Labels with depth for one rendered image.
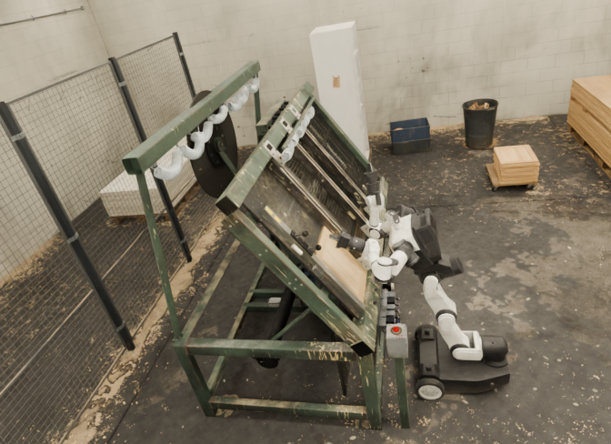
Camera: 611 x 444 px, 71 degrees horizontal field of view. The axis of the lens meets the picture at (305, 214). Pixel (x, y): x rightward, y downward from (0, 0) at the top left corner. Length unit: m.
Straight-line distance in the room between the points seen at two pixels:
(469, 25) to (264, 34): 3.33
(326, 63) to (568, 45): 3.82
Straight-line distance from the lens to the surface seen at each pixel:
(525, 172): 5.88
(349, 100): 6.51
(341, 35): 6.32
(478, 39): 7.82
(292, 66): 7.98
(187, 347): 3.22
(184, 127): 2.83
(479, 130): 7.04
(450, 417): 3.50
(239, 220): 2.32
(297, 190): 2.92
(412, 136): 7.06
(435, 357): 3.57
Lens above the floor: 2.90
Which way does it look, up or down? 30 degrees down
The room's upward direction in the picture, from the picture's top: 12 degrees counter-clockwise
